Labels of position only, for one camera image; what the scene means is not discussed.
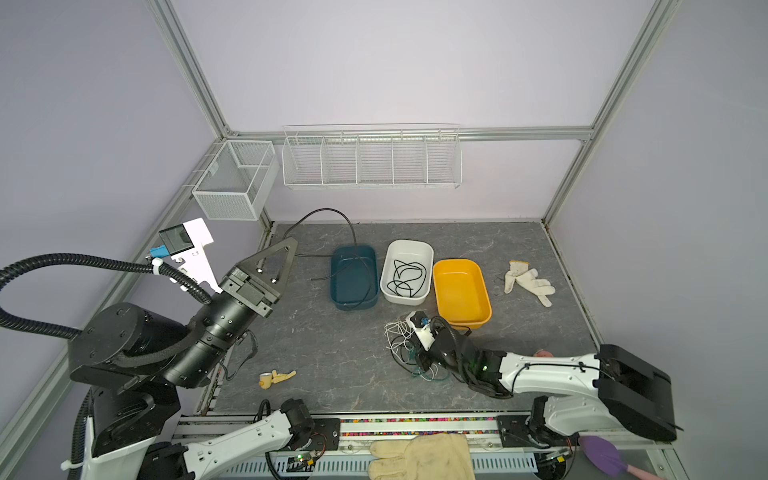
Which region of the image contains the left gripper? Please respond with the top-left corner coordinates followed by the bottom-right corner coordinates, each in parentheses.
top-left (167, 236), bottom-right (302, 387)

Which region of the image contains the white cable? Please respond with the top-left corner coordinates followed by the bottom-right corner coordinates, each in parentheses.
top-left (383, 317), bottom-right (421, 355)

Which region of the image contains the black cable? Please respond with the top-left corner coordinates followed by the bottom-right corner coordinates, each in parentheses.
top-left (281, 207), bottom-right (379, 310)
top-left (386, 258), bottom-right (429, 299)

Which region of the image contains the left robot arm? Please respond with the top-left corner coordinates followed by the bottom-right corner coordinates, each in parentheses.
top-left (1, 238), bottom-right (315, 479)

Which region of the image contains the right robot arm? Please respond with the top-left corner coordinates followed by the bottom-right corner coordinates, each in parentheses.
top-left (406, 311), bottom-right (681, 446)

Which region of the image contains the yellow plastic bin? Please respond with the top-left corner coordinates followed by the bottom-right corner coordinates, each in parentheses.
top-left (433, 259), bottom-right (492, 328)

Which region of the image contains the dark teal plastic bin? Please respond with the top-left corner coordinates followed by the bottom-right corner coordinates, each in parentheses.
top-left (330, 244), bottom-right (379, 311)

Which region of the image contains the small white mesh basket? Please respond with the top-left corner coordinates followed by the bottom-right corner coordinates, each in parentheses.
top-left (192, 140), bottom-right (280, 221)

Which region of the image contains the white plastic bin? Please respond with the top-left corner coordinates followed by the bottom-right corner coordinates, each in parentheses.
top-left (379, 239), bottom-right (434, 306)

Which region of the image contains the beige leather glove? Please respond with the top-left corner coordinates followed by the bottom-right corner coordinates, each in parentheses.
top-left (368, 433), bottom-right (475, 480)

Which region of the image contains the white knit glove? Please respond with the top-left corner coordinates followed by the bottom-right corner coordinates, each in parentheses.
top-left (504, 260), bottom-right (556, 308)

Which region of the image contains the yellow toy figure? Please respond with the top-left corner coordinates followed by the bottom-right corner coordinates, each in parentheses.
top-left (259, 370), bottom-right (297, 390)

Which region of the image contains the purple pink brush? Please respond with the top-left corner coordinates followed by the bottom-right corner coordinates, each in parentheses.
top-left (579, 436), bottom-right (662, 480)

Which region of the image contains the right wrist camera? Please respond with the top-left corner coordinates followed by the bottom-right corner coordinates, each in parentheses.
top-left (404, 310), bottom-right (435, 351)

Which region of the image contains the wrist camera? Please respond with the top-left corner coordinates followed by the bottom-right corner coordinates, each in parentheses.
top-left (149, 218), bottom-right (222, 293)
top-left (404, 310), bottom-right (435, 351)

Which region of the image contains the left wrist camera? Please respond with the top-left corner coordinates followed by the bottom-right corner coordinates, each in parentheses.
top-left (149, 218), bottom-right (222, 293)

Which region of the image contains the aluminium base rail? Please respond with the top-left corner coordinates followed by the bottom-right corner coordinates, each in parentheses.
top-left (170, 410), bottom-right (673, 460)

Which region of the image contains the long white wire basket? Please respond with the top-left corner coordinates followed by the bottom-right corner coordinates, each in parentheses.
top-left (282, 123), bottom-right (463, 189)

